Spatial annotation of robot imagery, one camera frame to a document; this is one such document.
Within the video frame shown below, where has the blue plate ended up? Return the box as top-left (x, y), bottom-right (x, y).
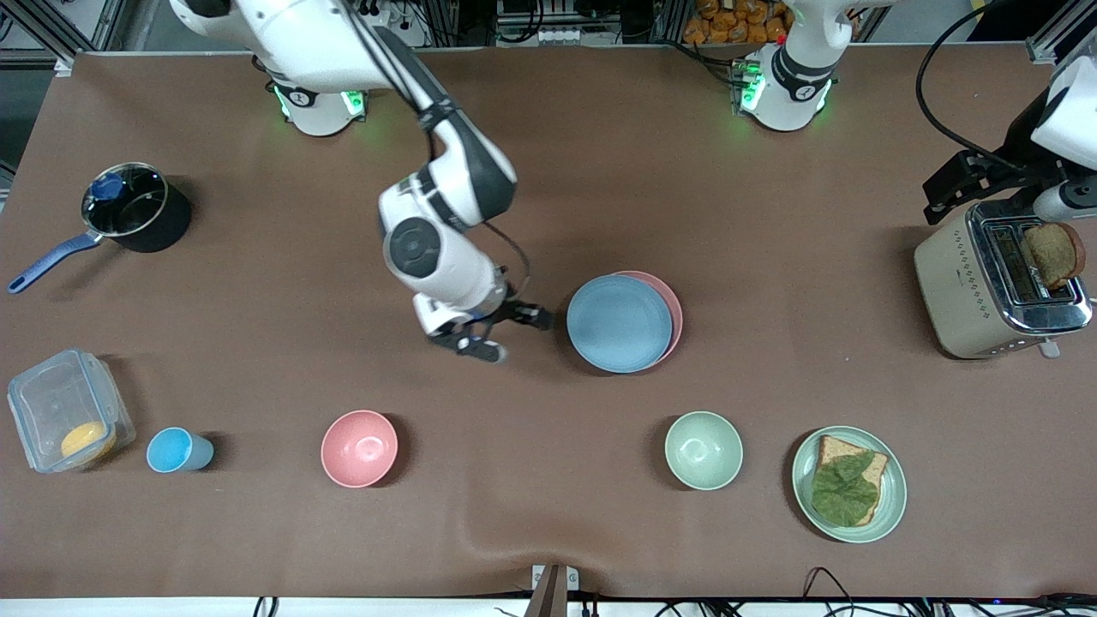
top-left (566, 274), bottom-right (674, 374)

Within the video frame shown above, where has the pink plate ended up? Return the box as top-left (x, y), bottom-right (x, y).
top-left (617, 271), bottom-right (684, 369)

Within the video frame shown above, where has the beige chrome toaster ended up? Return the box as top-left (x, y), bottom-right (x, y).
top-left (914, 199), bottom-right (1094, 361)

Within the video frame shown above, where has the brown toast slice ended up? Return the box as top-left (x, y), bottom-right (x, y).
top-left (1020, 221), bottom-right (1087, 291)

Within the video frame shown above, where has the pink bowl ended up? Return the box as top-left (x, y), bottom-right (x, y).
top-left (321, 410), bottom-right (399, 488)

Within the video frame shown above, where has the green bowl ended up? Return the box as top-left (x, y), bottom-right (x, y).
top-left (665, 411), bottom-right (744, 491)

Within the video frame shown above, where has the brown table cover mat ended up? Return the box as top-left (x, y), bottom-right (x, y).
top-left (0, 43), bottom-right (1097, 601)

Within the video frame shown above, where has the orange snack pack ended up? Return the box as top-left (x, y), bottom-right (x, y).
top-left (683, 0), bottom-right (789, 44)

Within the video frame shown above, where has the brown bread slice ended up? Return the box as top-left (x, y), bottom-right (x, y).
top-left (812, 435), bottom-right (890, 527)

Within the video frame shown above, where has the green plate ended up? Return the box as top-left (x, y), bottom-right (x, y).
top-left (792, 426), bottom-right (908, 544)

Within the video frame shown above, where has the green lettuce leaf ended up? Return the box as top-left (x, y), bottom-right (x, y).
top-left (811, 452), bottom-right (880, 527)

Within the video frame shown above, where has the blue cup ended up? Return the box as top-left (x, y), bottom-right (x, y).
top-left (146, 427), bottom-right (215, 474)

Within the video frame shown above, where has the white power strip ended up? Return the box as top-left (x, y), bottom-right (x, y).
top-left (343, 0), bottom-right (391, 31)

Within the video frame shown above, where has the glass pot lid blue knob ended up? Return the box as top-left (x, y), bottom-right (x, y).
top-left (81, 163), bottom-right (167, 238)

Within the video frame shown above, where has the yellow round food piece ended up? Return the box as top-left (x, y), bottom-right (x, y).
top-left (60, 422), bottom-right (117, 462)

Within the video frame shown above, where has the clear plastic food container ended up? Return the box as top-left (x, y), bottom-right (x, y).
top-left (7, 348), bottom-right (136, 474)

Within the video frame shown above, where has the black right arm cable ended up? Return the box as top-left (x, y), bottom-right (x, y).
top-left (339, 0), bottom-right (532, 326)

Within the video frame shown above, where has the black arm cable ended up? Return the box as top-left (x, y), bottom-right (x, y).
top-left (915, 0), bottom-right (1029, 168)
top-left (339, 0), bottom-right (532, 326)

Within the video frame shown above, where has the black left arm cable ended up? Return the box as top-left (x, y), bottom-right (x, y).
top-left (915, 0), bottom-right (1029, 168)

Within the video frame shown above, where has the aluminium frame post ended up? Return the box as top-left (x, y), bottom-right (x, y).
top-left (0, 0), bottom-right (129, 54)
top-left (1024, 0), bottom-right (1097, 63)

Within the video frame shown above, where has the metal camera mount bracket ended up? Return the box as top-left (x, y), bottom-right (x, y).
top-left (525, 564), bottom-right (579, 617)

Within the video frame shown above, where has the black saucepan blue handle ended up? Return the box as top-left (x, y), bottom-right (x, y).
top-left (9, 161), bottom-right (192, 295)

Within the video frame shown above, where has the looped black floor cable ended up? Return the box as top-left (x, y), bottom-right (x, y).
top-left (801, 566), bottom-right (858, 617)

